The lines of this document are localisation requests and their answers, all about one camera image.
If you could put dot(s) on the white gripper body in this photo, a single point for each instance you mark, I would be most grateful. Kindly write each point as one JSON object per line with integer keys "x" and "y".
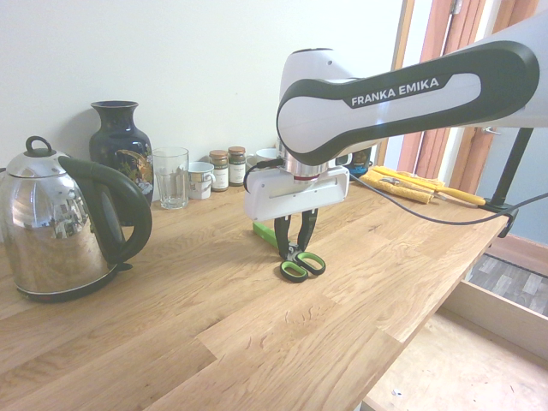
{"x": 299, "y": 194}

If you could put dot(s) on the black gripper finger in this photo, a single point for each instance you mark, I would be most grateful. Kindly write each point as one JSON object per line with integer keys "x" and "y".
{"x": 309, "y": 227}
{"x": 282, "y": 235}

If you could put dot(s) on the green and black scissors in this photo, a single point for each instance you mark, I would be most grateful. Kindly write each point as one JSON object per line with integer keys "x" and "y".
{"x": 262, "y": 230}

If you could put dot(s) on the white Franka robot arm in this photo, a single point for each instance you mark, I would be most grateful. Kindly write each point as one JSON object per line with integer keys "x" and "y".
{"x": 317, "y": 128}

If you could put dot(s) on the light wooden drawer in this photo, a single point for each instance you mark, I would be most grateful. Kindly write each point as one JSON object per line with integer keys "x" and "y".
{"x": 454, "y": 368}

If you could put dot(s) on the large white mug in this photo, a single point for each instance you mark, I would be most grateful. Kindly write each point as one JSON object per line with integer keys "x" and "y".
{"x": 266, "y": 155}

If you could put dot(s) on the spice jar with copper lid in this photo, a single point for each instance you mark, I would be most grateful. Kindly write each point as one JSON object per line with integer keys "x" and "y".
{"x": 236, "y": 169}
{"x": 219, "y": 173}

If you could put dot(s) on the black protein powder tub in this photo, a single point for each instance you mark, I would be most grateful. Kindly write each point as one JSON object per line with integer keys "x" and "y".
{"x": 361, "y": 162}

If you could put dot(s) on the yellow cloth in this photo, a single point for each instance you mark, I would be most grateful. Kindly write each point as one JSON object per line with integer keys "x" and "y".
{"x": 371, "y": 180}

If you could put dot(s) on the small patterned white cup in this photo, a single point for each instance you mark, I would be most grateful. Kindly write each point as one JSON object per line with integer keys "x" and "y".
{"x": 199, "y": 185}

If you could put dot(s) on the clear drinking glass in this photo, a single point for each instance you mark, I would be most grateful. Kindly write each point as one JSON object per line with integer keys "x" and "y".
{"x": 170, "y": 180}

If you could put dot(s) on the dark blue floral vase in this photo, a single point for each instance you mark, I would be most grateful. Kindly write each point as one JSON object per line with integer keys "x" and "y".
{"x": 120, "y": 141}

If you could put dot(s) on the black kettle base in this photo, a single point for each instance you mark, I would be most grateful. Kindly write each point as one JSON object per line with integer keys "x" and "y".
{"x": 64, "y": 296}

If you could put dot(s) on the grey door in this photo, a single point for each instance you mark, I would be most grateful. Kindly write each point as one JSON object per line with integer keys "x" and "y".
{"x": 535, "y": 192}

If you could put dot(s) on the reddish wooden door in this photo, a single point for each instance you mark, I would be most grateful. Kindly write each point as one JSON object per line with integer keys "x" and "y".
{"x": 454, "y": 25}

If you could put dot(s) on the stainless steel electric kettle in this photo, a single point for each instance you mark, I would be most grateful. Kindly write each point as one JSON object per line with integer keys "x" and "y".
{"x": 47, "y": 222}

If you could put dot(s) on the metal door hinge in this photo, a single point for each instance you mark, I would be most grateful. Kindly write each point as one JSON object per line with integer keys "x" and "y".
{"x": 456, "y": 6}

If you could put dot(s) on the red wrist camera mount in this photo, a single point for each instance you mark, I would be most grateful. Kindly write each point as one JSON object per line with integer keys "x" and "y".
{"x": 308, "y": 177}

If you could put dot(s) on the wooden door frame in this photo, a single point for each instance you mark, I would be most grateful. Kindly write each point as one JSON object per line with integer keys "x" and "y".
{"x": 404, "y": 34}

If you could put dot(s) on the black camera stand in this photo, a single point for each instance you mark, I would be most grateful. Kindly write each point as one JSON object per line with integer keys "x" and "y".
{"x": 511, "y": 171}

